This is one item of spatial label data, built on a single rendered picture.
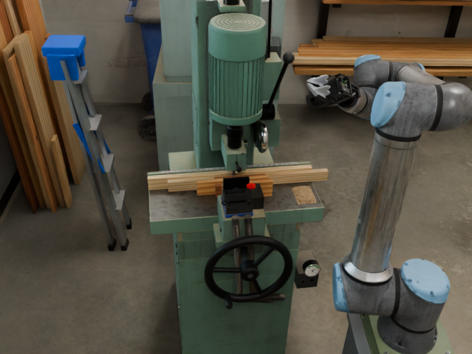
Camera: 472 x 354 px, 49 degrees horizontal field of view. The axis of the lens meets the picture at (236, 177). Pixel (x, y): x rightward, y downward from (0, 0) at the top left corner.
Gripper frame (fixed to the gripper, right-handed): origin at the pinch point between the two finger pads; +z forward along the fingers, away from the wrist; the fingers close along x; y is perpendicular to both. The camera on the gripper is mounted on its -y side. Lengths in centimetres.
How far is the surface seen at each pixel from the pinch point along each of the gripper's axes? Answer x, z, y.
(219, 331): 70, -26, -76
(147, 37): -117, -62, -152
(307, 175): 19.2, -27.1, -23.0
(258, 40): -8.8, 20.4, -1.5
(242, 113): 6.3, 12.4, -17.4
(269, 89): -11.1, -11.2, -23.3
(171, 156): -3, -12, -80
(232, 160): 15.5, 2.6, -32.7
